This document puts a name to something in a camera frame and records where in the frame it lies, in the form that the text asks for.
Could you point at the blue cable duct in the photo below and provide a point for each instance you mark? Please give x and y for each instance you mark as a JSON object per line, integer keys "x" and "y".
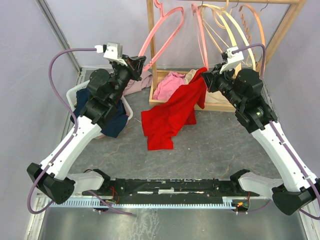
{"x": 95, "y": 203}

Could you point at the wooden clothes rack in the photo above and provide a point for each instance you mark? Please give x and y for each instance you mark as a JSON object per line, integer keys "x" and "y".
{"x": 295, "y": 6}

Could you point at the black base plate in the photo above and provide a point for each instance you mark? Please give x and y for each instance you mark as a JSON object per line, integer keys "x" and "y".
{"x": 146, "y": 191}

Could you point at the peach hanger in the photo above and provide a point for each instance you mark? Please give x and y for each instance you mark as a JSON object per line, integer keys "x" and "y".
{"x": 245, "y": 25}

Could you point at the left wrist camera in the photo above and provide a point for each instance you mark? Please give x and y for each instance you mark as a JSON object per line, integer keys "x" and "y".
{"x": 112, "y": 51}

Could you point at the corner aluminium profile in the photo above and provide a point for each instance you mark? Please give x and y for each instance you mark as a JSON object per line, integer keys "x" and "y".
{"x": 48, "y": 14}

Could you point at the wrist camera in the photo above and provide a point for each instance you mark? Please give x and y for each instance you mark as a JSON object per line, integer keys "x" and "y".
{"x": 232, "y": 59}
{"x": 112, "y": 51}

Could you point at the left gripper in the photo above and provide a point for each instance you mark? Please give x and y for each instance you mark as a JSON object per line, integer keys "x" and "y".
{"x": 135, "y": 64}

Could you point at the cream hanger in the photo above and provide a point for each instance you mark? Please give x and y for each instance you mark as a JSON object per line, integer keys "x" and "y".
{"x": 220, "y": 11}
{"x": 210, "y": 26}

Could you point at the navy blue t shirt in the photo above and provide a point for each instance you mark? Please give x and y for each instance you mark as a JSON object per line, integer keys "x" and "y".
{"x": 118, "y": 120}

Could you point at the red t shirt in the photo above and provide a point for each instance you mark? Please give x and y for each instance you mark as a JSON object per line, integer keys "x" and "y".
{"x": 163, "y": 122}

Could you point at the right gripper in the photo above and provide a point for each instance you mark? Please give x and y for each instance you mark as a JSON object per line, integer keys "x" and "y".
{"x": 211, "y": 78}

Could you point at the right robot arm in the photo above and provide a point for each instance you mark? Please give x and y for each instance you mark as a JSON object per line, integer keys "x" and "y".
{"x": 298, "y": 185}

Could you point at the pink cloth in rack base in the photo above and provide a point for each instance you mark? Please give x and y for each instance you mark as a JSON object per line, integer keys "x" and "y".
{"x": 168, "y": 86}

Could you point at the aluminium frame rail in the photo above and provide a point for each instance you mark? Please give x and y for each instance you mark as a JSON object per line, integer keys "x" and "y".
{"x": 296, "y": 188}

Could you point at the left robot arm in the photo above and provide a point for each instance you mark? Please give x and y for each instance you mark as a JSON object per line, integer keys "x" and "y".
{"x": 52, "y": 175}

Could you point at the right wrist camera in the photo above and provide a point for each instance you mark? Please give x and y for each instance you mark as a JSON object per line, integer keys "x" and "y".
{"x": 232, "y": 59}

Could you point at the white plastic basket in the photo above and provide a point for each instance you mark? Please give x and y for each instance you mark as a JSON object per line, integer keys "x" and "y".
{"x": 71, "y": 97}

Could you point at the light pink hanger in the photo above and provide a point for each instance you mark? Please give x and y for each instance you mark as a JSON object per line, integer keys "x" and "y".
{"x": 200, "y": 35}

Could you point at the pink cloth on floor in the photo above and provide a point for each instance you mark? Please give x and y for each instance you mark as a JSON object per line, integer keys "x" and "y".
{"x": 136, "y": 86}

